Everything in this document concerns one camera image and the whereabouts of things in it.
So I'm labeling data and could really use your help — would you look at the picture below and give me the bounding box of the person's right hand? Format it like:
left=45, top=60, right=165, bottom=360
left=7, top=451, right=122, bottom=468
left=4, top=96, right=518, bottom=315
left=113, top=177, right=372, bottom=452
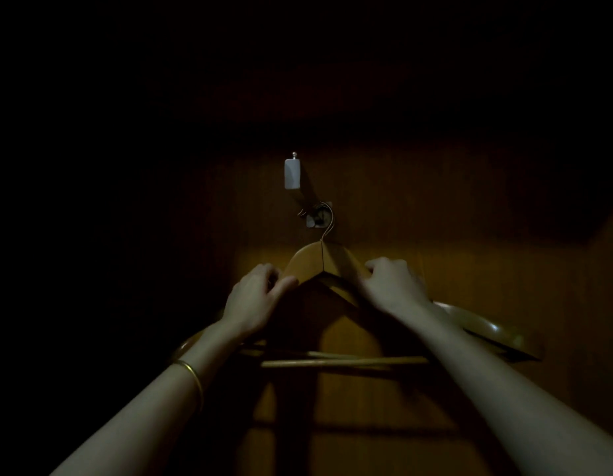
left=358, top=257, right=434, bottom=318

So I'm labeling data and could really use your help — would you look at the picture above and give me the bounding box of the person's left hand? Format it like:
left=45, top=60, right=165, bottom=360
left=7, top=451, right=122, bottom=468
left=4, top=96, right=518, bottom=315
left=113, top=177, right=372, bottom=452
left=220, top=263, right=300, bottom=340

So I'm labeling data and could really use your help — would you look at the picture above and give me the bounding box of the brown wooden wardrobe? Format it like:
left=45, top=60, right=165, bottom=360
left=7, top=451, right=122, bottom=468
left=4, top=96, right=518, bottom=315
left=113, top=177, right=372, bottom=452
left=157, top=59, right=613, bottom=476

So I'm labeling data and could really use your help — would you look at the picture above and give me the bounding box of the person's left forearm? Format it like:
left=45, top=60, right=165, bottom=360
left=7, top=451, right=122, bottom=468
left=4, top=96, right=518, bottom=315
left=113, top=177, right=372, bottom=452
left=50, top=321, right=247, bottom=476

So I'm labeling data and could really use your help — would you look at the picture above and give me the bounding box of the person's right forearm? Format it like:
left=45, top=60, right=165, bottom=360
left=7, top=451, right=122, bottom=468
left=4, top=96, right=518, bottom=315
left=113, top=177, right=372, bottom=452
left=410, top=301, right=613, bottom=476

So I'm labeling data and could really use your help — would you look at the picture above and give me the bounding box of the metal wardrobe hook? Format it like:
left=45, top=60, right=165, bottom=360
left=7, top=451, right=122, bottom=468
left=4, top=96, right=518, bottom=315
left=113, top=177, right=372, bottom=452
left=298, top=205, right=333, bottom=229

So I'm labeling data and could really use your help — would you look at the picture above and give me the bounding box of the small white tag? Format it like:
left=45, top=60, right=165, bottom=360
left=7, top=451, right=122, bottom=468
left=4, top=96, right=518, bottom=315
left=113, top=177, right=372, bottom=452
left=284, top=152, right=301, bottom=190

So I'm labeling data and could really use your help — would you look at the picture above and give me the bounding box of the gold bracelet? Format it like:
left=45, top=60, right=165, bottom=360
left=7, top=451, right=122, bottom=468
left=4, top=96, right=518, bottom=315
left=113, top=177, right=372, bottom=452
left=173, top=360, right=206, bottom=415

